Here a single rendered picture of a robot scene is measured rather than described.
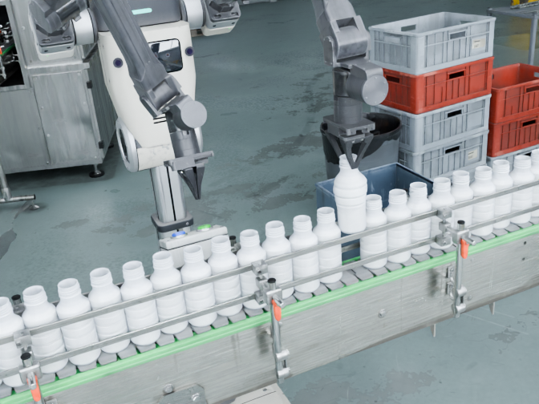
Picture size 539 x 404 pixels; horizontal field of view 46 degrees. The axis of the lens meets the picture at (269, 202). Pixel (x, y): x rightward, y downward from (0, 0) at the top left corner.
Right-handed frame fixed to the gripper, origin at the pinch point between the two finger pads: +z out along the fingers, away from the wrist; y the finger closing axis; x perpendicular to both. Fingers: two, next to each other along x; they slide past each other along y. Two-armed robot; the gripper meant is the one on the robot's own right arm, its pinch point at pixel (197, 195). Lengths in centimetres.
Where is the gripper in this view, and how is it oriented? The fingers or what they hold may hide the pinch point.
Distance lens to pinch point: 142.9
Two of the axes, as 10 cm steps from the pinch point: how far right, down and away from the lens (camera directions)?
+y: 9.1, -2.4, 3.5
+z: 2.2, 9.7, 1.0
